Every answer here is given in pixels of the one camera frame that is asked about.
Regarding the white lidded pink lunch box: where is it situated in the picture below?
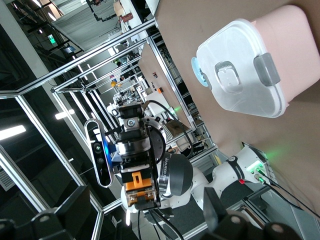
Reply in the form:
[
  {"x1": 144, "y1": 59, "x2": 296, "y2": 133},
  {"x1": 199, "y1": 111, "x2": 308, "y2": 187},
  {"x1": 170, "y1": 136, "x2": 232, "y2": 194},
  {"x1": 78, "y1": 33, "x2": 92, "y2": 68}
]
[{"x1": 195, "y1": 4, "x2": 315, "y2": 119}]

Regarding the white strip light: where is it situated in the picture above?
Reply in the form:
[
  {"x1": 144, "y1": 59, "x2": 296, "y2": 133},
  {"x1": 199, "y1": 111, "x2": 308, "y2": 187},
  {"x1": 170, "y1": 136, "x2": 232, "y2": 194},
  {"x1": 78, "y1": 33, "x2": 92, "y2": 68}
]
[
  {"x1": 54, "y1": 109, "x2": 76, "y2": 120},
  {"x1": 0, "y1": 124, "x2": 27, "y2": 141}
]

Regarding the light blue round plate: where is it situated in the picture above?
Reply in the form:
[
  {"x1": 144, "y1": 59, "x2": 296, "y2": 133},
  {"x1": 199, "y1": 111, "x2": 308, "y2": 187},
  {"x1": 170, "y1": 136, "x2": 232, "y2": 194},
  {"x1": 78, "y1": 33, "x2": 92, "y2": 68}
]
[{"x1": 190, "y1": 56, "x2": 210, "y2": 88}]

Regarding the aluminium profile frame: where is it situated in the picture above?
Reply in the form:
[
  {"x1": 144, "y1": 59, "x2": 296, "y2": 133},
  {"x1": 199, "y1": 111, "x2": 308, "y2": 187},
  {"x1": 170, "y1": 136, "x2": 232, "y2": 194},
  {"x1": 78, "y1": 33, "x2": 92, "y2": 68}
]
[{"x1": 0, "y1": 18, "x2": 221, "y2": 240}]

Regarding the brown board workbench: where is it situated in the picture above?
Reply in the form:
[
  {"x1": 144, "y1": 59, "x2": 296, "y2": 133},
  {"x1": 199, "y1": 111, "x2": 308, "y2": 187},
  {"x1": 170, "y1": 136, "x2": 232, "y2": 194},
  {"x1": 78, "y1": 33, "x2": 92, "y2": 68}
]
[{"x1": 138, "y1": 43, "x2": 197, "y2": 130}]

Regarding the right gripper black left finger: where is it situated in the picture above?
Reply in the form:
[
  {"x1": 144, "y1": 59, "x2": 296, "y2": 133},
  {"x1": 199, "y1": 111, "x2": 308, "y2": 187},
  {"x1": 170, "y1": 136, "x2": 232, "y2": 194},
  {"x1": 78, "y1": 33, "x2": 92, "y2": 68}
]
[{"x1": 0, "y1": 209, "x2": 75, "y2": 240}]

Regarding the long black base cable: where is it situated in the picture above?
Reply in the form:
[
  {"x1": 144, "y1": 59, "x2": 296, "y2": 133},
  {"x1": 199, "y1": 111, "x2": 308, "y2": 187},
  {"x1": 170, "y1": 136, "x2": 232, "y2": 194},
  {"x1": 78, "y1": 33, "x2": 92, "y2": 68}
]
[{"x1": 254, "y1": 169, "x2": 320, "y2": 219}]

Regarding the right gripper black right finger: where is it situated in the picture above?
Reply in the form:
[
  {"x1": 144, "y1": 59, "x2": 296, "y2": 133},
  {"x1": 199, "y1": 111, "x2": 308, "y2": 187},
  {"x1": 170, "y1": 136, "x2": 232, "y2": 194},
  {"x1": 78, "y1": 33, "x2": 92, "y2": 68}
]
[{"x1": 202, "y1": 186, "x2": 304, "y2": 240}]

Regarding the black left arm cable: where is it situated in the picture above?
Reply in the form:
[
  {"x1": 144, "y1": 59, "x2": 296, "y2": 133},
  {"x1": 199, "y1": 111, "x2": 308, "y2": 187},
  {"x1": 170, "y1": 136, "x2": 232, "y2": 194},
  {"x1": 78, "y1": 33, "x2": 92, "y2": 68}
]
[{"x1": 146, "y1": 99, "x2": 195, "y2": 161}]

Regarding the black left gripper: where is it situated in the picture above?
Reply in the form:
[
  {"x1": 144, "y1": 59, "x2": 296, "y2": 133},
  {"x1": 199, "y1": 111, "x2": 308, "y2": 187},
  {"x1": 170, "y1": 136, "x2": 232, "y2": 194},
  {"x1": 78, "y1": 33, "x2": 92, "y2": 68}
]
[{"x1": 118, "y1": 104, "x2": 162, "y2": 212}]

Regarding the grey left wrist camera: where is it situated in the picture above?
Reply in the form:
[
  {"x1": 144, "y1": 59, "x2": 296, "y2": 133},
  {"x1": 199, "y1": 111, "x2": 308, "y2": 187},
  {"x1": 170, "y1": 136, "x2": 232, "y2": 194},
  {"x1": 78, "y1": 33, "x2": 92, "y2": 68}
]
[{"x1": 84, "y1": 119, "x2": 113, "y2": 189}]

